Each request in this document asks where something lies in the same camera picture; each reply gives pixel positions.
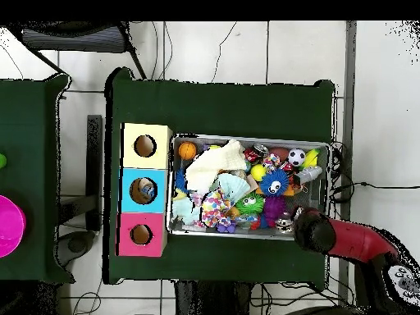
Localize cream waffle cloth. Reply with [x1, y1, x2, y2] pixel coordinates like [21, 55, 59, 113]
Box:
[184, 139, 249, 197]

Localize polka dot cloth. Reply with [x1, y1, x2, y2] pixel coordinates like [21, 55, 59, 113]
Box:
[199, 189, 233, 229]

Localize crushed clear plastic bottle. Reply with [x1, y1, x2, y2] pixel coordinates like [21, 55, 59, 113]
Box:
[137, 180, 158, 202]

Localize grey crushed bottle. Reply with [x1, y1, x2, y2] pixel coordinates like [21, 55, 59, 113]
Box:
[292, 165, 324, 186]

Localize wooden box with three holes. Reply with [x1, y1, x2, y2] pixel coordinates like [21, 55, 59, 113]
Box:
[114, 122, 174, 258]

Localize shallow silver mesh bin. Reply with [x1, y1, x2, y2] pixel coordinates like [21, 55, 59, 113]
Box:
[165, 132, 332, 242]

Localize mint green waffle cloth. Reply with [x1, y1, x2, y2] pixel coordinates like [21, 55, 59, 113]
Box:
[171, 172, 252, 226]

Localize blue spiky toy big eyes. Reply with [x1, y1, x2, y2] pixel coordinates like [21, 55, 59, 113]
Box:
[173, 167, 192, 194]

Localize small orange basketball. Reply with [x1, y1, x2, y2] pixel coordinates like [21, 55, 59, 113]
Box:
[177, 141, 198, 161]

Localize green spiky toy with eyes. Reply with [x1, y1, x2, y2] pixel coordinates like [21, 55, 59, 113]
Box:
[235, 191, 266, 216]

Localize dark green table cloth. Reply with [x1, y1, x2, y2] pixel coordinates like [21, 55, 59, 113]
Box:
[0, 73, 75, 285]
[103, 66, 337, 285]

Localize blue spiky toy small eyes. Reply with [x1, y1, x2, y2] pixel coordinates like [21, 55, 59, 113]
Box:
[258, 167, 290, 198]

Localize purple knobbly toy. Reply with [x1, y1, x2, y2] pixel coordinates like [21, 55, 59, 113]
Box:
[263, 195, 289, 229]

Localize small soccer ball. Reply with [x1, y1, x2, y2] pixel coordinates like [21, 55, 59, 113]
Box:
[287, 148, 307, 167]

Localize black flat panel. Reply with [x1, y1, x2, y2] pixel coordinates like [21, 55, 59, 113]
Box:
[85, 114, 103, 232]

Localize grey oval stand base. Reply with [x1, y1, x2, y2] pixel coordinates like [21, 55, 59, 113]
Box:
[57, 230, 97, 267]

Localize black chair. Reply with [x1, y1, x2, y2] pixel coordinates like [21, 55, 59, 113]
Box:
[6, 21, 148, 80]

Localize pink round bowl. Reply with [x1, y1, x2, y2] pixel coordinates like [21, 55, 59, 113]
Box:
[0, 194, 27, 258]

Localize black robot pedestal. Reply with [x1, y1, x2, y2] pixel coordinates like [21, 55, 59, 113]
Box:
[174, 281, 255, 315]

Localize black cable with plug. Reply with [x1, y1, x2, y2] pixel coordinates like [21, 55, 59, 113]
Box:
[331, 180, 420, 191]

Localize grey floor cable cover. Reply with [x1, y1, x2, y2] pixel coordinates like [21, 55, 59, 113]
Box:
[337, 21, 358, 306]

